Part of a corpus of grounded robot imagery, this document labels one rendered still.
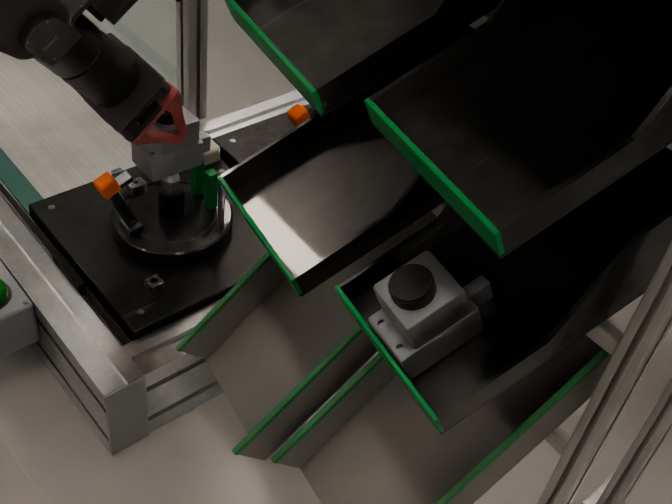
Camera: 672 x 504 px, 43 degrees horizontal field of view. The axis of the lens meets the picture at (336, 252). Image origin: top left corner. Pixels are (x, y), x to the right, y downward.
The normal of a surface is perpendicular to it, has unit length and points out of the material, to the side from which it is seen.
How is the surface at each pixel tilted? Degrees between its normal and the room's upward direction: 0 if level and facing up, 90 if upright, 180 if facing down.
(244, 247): 0
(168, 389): 90
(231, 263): 0
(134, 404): 90
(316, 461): 45
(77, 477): 0
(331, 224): 25
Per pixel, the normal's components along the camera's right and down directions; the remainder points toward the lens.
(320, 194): -0.26, -0.55
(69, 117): 0.11, -0.73
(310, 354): -0.53, -0.33
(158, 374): 0.64, 0.58
